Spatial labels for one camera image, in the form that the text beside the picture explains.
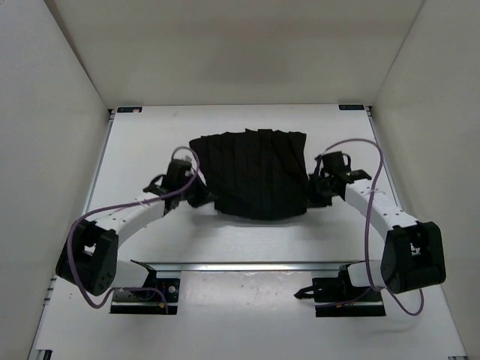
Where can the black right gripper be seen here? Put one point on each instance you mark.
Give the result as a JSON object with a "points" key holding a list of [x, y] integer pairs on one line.
{"points": [[313, 201]]}

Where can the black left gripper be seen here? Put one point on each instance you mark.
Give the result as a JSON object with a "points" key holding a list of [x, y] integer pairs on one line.
{"points": [[204, 196]]}

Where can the black pleated skirt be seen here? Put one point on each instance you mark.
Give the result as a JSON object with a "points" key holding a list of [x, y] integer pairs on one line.
{"points": [[255, 174]]}

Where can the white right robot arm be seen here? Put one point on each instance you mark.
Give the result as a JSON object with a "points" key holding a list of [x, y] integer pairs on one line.
{"points": [[412, 257]]}

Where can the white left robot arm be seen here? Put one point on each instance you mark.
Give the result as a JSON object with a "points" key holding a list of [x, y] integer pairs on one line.
{"points": [[89, 258]]}

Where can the right corner label sticker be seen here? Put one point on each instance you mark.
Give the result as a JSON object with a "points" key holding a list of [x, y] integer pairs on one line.
{"points": [[351, 107]]}

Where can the corner label sticker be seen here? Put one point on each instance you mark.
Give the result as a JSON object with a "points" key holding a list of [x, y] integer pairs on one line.
{"points": [[351, 107], [129, 109]]}

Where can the left corner label sticker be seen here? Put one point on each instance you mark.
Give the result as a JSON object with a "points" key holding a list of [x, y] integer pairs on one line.
{"points": [[129, 109]]}

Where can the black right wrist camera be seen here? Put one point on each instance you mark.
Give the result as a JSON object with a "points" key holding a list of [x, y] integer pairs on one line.
{"points": [[337, 164]]}

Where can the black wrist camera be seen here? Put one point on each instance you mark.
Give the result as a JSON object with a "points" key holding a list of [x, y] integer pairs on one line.
{"points": [[337, 164], [155, 186]]}

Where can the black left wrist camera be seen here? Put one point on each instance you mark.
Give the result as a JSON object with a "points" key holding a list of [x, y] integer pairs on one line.
{"points": [[155, 186]]}

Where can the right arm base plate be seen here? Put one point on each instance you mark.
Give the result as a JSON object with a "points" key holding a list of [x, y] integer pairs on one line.
{"points": [[336, 297]]}

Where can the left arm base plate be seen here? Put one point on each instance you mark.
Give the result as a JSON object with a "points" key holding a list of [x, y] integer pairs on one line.
{"points": [[142, 289]]}

